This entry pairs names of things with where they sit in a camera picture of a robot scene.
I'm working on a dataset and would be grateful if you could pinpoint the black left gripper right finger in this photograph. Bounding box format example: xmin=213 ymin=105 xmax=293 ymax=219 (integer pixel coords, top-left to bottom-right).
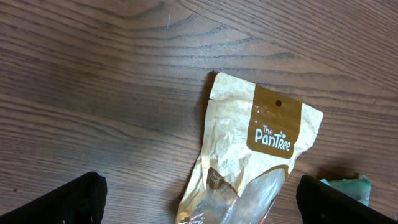
xmin=296 ymin=175 xmax=397 ymax=224

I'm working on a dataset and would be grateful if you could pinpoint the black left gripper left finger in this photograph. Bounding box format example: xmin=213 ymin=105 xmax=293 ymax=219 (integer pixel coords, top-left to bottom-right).
xmin=1 ymin=172 xmax=108 ymax=224

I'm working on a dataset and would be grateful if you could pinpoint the teal white snack packet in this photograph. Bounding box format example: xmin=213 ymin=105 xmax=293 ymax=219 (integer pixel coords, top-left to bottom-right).
xmin=321 ymin=175 xmax=372 ymax=206

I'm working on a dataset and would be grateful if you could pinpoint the brown snack packet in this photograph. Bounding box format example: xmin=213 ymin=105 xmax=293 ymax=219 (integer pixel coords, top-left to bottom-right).
xmin=175 ymin=73 xmax=323 ymax=223

